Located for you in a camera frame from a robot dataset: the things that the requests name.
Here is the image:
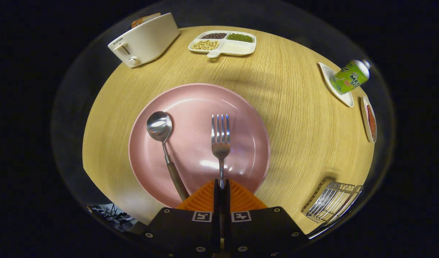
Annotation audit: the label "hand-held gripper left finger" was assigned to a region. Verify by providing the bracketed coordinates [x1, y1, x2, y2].
[139, 178, 223, 257]

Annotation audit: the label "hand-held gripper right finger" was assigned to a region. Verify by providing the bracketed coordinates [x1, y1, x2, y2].
[222, 178, 308, 257]

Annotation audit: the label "silver metal fork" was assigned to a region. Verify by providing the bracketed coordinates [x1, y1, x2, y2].
[211, 114, 231, 190]

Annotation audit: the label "wooden handled metal spoon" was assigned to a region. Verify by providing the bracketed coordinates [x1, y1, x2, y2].
[146, 111, 190, 202]

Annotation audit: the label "black metal stand legs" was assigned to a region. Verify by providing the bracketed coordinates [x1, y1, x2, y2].
[86, 203, 141, 233]

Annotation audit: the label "pink round plate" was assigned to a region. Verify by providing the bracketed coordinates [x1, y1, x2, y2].
[128, 83, 271, 209]

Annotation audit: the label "white oval food dish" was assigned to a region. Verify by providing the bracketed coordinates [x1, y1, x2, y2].
[360, 96, 378, 144]

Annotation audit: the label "brown meat strip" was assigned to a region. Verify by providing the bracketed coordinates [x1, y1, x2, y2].
[367, 105, 377, 139]

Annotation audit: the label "small white square saucer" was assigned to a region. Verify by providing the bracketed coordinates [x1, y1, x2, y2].
[318, 62, 354, 108]

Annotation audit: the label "green soda bottle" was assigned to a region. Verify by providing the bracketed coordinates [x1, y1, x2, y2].
[330, 59, 371, 95]

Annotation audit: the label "white divided dish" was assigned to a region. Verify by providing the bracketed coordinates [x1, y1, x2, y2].
[188, 30, 257, 58]

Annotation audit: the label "pile of yellow soybeans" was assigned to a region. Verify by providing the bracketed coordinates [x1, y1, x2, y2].
[193, 39, 220, 51]

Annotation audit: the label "white toaster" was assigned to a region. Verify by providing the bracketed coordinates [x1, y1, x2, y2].
[108, 13, 180, 68]

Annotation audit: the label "pile of green mung beans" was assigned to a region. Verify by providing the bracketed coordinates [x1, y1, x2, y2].
[227, 33, 254, 43]

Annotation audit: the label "metal wire cutlery holder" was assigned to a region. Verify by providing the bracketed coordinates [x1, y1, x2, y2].
[301, 178, 364, 227]

